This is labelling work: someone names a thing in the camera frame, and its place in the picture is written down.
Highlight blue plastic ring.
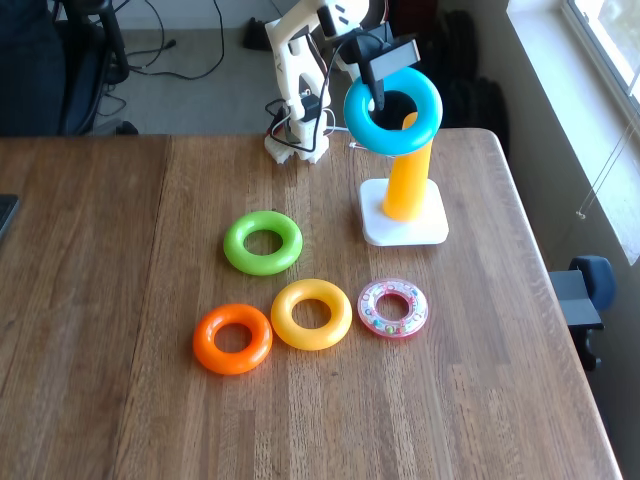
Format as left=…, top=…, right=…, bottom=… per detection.
left=343, top=66, right=444, bottom=156

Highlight black bags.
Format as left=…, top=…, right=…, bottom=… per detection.
left=433, top=9, right=512, bottom=147

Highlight window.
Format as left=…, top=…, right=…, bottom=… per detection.
left=505, top=0, right=640, bottom=265

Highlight black office chair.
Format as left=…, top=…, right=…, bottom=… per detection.
left=0, top=0, right=140, bottom=137

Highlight blue armrest chair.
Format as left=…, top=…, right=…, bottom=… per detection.
left=548, top=255, right=618, bottom=372

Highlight black flat device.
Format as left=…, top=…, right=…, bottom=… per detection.
left=0, top=194, right=21, bottom=247

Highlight black camera cable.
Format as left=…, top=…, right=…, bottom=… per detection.
left=263, top=39, right=354, bottom=154

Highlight black camera box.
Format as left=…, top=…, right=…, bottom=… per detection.
left=370, top=38, right=421, bottom=81

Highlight orange post white base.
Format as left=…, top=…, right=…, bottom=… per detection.
left=359, top=112, right=450, bottom=247

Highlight black floor cable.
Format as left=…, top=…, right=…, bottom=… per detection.
left=102, top=0, right=226, bottom=119

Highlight green plastic ring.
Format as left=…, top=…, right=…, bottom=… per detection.
left=222, top=210, right=304, bottom=277

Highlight clear red bead ring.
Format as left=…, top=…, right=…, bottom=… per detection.
left=357, top=278, right=430, bottom=340

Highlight blind cord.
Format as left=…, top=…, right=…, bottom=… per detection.
left=574, top=107, right=640, bottom=221

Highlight yellow plastic ring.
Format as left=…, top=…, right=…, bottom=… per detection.
left=270, top=278, right=353, bottom=351

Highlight orange plastic ring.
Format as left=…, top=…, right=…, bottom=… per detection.
left=192, top=303, right=274, bottom=376

